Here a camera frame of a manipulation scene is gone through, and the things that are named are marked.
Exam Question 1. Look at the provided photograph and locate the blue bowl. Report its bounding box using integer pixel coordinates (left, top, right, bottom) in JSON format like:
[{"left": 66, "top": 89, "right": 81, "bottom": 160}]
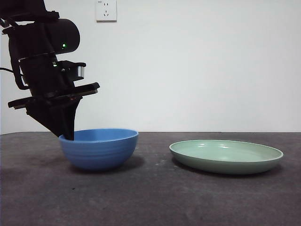
[{"left": 58, "top": 128, "right": 139, "bottom": 171}]

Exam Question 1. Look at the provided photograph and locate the green plate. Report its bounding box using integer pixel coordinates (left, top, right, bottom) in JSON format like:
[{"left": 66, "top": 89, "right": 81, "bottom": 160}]
[{"left": 169, "top": 139, "right": 284, "bottom": 175}]

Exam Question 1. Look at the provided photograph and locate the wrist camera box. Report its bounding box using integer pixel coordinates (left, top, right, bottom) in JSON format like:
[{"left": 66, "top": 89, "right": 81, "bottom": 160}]
[{"left": 56, "top": 60, "right": 87, "bottom": 82}]

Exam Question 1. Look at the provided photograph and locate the black cable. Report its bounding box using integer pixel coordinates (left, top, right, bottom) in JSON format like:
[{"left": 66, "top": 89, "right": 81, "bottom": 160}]
[{"left": 0, "top": 67, "right": 31, "bottom": 90}]

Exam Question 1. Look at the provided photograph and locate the white wall socket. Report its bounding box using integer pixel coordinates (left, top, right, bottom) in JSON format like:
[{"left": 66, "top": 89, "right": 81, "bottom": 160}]
[{"left": 95, "top": 0, "right": 118, "bottom": 23}]

